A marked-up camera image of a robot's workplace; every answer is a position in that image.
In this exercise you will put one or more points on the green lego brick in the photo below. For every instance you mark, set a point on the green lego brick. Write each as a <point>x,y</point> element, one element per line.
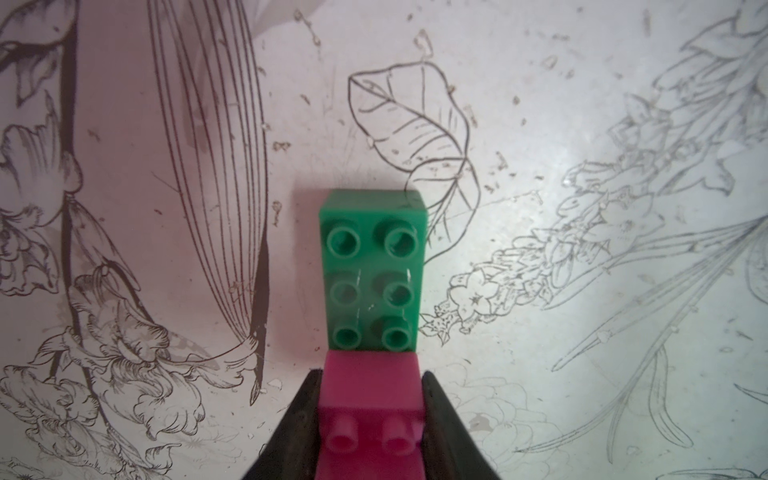
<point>373,254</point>

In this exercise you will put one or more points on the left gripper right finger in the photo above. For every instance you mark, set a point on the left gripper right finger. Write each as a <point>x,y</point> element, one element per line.
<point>448,450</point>

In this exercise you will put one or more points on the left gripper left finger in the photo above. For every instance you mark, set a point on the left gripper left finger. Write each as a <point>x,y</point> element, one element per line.
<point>292,451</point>

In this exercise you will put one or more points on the pink lego brick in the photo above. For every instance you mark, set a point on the pink lego brick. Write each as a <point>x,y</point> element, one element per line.
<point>371,416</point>

